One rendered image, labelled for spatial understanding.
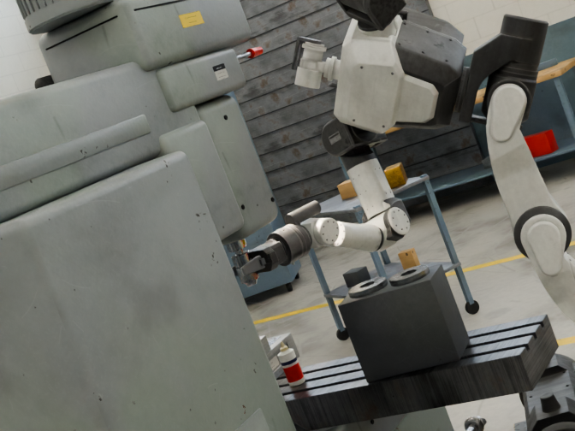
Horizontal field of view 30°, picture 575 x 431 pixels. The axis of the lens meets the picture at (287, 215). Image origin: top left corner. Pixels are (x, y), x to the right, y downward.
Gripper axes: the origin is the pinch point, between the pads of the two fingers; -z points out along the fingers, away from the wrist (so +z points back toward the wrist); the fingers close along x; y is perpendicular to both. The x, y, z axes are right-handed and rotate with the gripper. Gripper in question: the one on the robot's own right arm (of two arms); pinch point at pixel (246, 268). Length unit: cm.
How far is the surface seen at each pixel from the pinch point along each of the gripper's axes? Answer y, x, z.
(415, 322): 20.1, 41.3, 7.0
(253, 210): -12.8, 10.4, 0.9
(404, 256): 85, -239, 266
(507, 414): 126, -97, 159
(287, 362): 24.1, 3.6, -1.6
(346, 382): 31.0, 18.7, 1.0
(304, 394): 30.3, 11.3, -6.0
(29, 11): -70, 10, -32
